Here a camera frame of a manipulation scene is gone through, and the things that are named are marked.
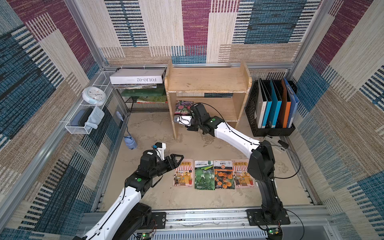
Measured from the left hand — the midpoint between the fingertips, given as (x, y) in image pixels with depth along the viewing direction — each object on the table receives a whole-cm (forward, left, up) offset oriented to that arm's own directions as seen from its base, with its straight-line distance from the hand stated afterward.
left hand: (180, 158), depth 77 cm
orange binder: (+26, -61, +6) cm, 67 cm away
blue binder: (+26, -63, +14) cm, 69 cm away
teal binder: (+25, -52, +3) cm, 58 cm away
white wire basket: (+42, +46, +18) cm, 65 cm away
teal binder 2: (+26, -54, +10) cm, 61 cm away
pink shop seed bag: (-3, -1, -16) cm, 16 cm away
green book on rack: (+44, +18, +8) cm, 48 cm away
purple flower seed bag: (+32, -1, +5) cm, 32 cm away
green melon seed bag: (-3, -13, -16) cm, 21 cm away
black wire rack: (+53, +31, -11) cm, 62 cm away
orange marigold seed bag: (-3, -24, -16) cm, 29 cm away
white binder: (+26, -46, +10) cm, 53 cm away
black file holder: (+44, -50, -10) cm, 67 cm away
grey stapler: (+18, -60, -13) cm, 64 cm away
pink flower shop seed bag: (-5, -34, -16) cm, 38 cm away
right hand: (+24, -3, +6) cm, 25 cm away
